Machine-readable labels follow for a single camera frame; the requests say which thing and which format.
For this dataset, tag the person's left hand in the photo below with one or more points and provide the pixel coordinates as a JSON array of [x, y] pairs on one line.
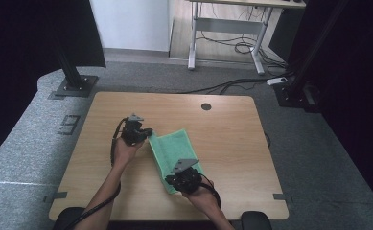
[[126, 153]]

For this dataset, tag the black curtain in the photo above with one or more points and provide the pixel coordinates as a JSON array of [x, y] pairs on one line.
[[360, 96], [14, 64]]

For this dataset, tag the black metal stand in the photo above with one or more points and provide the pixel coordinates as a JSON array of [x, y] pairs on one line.
[[297, 91], [76, 85]]

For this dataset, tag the white-legged desk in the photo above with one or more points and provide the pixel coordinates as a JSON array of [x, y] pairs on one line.
[[192, 48]]

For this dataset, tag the person's right hand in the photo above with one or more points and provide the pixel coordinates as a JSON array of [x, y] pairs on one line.
[[203, 199]]

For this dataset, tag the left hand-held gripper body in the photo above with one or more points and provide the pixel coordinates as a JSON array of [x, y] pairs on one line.
[[131, 132]]

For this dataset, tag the white power strip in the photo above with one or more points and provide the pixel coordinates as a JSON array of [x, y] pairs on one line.
[[276, 81]]

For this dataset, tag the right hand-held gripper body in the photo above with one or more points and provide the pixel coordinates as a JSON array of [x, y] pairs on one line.
[[187, 180]]

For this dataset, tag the green microfibre cloth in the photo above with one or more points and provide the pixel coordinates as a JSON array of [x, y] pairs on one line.
[[171, 150]]

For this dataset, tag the grey floor socket cover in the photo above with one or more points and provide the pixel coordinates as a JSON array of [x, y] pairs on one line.
[[69, 124]]

